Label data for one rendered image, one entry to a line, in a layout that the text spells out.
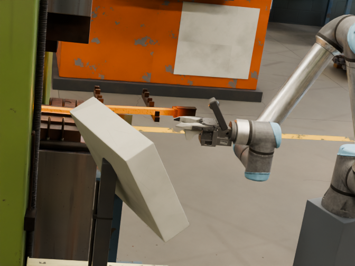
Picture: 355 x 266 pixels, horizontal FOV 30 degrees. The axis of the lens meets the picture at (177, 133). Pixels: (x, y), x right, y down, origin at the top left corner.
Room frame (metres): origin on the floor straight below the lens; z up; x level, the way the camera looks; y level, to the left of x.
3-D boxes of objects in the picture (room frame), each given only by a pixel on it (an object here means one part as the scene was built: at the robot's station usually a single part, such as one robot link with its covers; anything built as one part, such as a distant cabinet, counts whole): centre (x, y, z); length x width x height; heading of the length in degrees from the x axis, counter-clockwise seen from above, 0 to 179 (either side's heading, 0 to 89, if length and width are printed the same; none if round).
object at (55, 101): (2.27, 0.41, 0.95); 0.12 x 0.09 x 0.07; 99
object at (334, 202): (2.53, -0.73, 0.65); 0.19 x 0.19 x 0.10
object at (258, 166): (2.24, -0.30, 0.86); 0.12 x 0.09 x 0.12; 16
